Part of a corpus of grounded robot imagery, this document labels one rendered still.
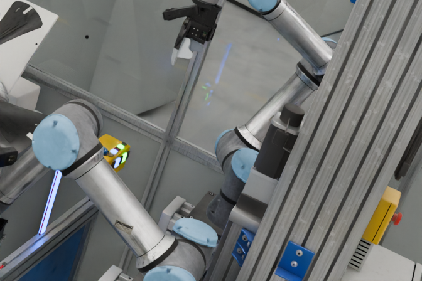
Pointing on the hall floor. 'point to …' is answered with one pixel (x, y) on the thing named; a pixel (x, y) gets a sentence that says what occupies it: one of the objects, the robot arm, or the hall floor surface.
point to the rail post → (81, 249)
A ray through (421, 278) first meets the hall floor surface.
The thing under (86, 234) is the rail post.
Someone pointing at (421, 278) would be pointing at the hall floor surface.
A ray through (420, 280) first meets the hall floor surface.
